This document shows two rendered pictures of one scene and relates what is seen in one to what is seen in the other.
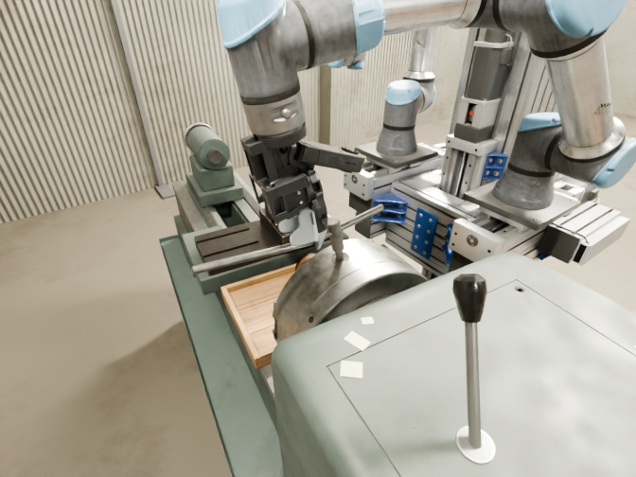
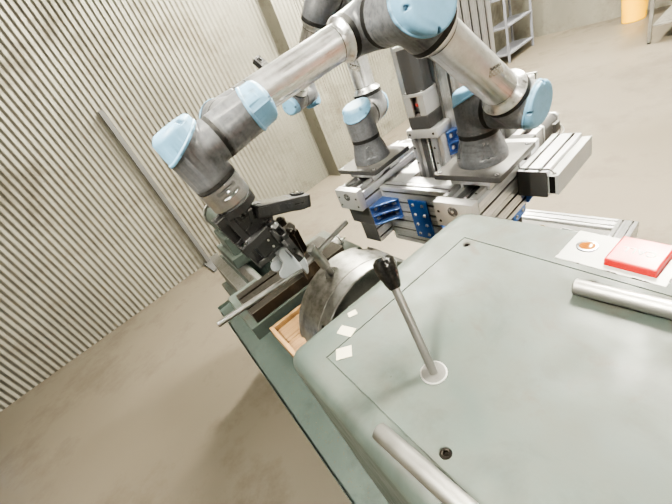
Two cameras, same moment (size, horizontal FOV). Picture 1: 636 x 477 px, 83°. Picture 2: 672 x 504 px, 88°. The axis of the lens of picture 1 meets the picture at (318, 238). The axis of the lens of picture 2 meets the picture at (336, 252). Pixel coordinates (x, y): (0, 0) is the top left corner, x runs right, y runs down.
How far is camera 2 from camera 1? 0.18 m
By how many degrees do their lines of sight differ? 5
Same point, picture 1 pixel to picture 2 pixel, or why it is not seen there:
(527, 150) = (465, 121)
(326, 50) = (239, 139)
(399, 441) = (381, 389)
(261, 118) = (215, 203)
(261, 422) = not seen: hidden behind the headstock
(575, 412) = (507, 323)
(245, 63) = (186, 173)
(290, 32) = (206, 141)
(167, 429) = (282, 461)
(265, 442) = not seen: hidden behind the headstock
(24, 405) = (164, 481)
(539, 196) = (493, 152)
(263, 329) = not seen: hidden behind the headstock
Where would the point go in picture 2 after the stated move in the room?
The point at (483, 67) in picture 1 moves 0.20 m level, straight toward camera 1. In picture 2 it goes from (407, 66) to (401, 81)
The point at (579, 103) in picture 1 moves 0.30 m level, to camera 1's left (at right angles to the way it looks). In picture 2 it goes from (472, 75) to (345, 130)
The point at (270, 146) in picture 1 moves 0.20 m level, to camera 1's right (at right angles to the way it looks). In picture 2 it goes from (231, 218) to (339, 172)
